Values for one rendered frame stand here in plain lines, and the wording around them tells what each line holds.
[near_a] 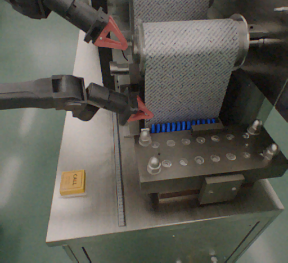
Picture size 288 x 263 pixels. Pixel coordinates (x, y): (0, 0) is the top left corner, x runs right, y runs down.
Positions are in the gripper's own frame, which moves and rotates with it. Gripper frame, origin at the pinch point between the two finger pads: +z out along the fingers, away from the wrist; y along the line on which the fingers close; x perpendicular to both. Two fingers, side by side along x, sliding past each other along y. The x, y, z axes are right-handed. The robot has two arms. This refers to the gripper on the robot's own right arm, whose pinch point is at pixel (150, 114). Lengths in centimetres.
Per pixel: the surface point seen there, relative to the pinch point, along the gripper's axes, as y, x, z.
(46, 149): -84, -130, -9
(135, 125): -7.8, -12.1, 2.5
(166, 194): 18.7, -10.7, 8.7
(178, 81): 0.2, 13.6, 0.4
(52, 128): -109, -129, -8
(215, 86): 0.2, 16.9, 11.2
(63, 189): 12.9, -26.4, -15.9
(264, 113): -13, 11, 52
